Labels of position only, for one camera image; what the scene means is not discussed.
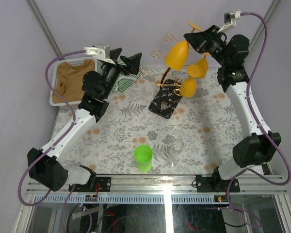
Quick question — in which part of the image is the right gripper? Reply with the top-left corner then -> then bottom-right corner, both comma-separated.
184,26 -> 229,67

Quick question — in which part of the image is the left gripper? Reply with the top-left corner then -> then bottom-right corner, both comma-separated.
101,48 -> 140,99

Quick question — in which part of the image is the orange plastic cup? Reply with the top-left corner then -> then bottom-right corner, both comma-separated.
164,34 -> 190,70

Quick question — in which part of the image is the orange wine glass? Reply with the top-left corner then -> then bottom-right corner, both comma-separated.
180,76 -> 197,98
187,55 -> 209,79

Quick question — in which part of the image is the gold wine glass rack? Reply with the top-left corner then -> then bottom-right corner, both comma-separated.
148,67 -> 184,119

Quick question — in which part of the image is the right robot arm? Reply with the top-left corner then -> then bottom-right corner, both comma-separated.
184,25 -> 281,192

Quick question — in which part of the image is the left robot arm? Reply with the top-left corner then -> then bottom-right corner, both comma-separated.
27,46 -> 142,192

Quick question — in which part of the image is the clear glass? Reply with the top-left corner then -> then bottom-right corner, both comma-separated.
167,139 -> 184,167

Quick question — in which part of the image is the green striped cloth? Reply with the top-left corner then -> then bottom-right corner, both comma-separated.
97,58 -> 143,93

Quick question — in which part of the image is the white plastic basket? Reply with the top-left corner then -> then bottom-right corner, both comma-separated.
51,57 -> 97,106

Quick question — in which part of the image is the brown cloth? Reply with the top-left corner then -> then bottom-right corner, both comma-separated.
54,59 -> 95,102

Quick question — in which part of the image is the green plastic cup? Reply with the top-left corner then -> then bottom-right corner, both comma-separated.
134,145 -> 153,172

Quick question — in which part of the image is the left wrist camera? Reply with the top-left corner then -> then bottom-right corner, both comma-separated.
84,44 -> 115,64

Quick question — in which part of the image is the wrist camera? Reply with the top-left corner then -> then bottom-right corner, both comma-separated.
84,44 -> 115,64
218,11 -> 241,33

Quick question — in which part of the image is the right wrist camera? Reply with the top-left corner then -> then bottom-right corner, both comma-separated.
218,11 -> 241,33

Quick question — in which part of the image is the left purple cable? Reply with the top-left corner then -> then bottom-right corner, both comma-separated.
17,50 -> 93,233

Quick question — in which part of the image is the purple cable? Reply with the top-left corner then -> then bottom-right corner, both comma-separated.
17,50 -> 93,233
226,11 -> 291,228

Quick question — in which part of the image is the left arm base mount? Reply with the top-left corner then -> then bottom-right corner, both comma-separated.
73,177 -> 112,193

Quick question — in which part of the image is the aluminium rail frame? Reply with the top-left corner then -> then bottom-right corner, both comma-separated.
26,173 -> 288,195

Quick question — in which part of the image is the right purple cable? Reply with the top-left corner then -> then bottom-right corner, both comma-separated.
226,11 -> 291,228

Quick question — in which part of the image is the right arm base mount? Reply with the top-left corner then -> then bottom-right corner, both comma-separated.
192,175 -> 240,193

